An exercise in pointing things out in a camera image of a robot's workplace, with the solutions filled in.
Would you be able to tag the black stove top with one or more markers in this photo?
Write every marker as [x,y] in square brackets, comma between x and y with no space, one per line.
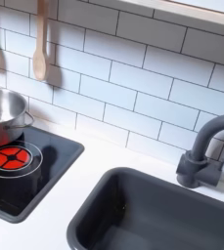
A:
[53,156]

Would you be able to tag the dark grey tap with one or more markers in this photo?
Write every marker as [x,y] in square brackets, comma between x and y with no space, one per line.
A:
[201,153]

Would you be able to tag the dark grey sink basin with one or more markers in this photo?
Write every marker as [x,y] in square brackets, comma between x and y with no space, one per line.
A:
[156,211]

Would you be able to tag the wooden spoon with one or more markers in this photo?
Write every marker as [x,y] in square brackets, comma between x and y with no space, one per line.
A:
[40,58]

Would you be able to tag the red stove burner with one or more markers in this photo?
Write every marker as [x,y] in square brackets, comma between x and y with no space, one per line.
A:
[11,158]

